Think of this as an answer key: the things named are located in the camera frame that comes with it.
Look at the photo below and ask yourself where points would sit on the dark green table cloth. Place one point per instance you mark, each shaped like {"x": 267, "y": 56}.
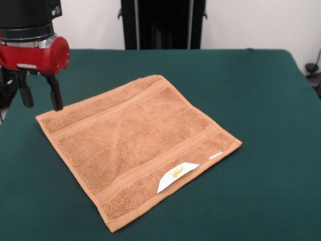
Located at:
{"x": 250, "y": 88}

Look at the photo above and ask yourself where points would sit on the black plug adapter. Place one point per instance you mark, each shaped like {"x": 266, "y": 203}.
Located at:
{"x": 311, "y": 67}

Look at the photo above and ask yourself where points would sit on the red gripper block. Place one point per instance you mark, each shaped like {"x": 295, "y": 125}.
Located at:
{"x": 32, "y": 56}

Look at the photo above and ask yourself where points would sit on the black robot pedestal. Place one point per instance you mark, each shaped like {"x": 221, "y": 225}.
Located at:
{"x": 160, "y": 23}

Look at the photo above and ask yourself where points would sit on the tan terry towel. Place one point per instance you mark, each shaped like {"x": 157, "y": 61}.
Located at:
{"x": 138, "y": 140}

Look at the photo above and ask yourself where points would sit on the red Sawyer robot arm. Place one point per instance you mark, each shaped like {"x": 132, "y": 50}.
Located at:
{"x": 25, "y": 17}

